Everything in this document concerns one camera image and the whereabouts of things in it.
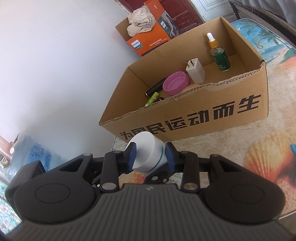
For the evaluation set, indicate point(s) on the beige bucket hat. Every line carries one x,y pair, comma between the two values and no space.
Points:
140,22

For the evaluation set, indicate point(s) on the pink plastic lid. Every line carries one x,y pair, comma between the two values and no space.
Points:
175,85

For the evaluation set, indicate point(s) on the dark jar with gold lid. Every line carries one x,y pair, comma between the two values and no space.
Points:
190,88

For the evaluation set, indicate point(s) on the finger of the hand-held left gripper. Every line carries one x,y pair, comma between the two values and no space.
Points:
157,177

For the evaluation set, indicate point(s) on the white charger plug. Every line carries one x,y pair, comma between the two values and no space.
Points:
196,73

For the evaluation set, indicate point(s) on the black cylindrical tube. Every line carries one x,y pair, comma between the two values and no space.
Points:
156,87

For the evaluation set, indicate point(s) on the white pill bottle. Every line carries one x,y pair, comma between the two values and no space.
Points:
148,153

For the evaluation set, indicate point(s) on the orange product box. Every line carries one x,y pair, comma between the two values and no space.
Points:
150,41

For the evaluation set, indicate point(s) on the small green tube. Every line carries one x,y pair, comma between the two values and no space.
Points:
152,98

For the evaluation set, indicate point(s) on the rubber band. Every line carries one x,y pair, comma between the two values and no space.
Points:
257,41

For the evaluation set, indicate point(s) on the green dropper bottle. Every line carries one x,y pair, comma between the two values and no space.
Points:
220,58

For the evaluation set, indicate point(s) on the dark red door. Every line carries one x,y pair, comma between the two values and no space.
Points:
185,14

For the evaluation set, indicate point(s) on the black key fob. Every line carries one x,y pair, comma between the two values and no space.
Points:
160,98

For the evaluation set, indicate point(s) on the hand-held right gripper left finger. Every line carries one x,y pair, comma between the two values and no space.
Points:
131,157

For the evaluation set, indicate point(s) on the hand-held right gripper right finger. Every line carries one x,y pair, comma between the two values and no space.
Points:
171,157

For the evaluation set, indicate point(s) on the blue plastic bag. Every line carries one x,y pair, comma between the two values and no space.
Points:
34,148

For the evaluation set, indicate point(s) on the large brown cardboard box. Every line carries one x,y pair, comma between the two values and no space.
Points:
185,115

